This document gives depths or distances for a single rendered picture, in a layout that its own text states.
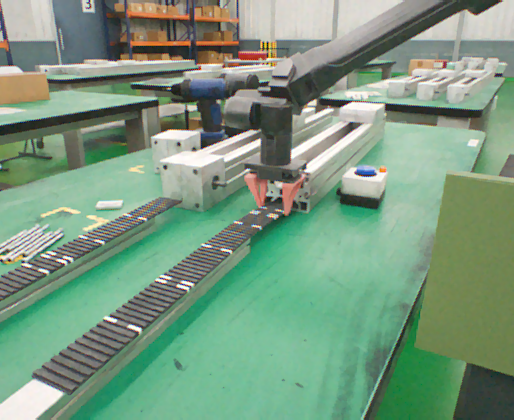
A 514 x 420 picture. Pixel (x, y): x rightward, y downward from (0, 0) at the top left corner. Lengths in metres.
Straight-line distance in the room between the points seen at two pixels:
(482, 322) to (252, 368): 0.24
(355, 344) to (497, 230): 0.19
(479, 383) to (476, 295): 0.12
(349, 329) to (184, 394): 0.21
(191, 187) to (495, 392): 0.59
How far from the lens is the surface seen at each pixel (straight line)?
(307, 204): 0.84
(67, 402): 0.45
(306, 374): 0.46
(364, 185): 0.88
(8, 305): 0.62
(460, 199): 0.44
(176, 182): 0.86
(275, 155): 0.74
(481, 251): 0.46
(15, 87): 2.78
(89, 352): 0.46
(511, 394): 0.57
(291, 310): 0.55
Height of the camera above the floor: 1.10
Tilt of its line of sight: 22 degrees down
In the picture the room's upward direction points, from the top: straight up
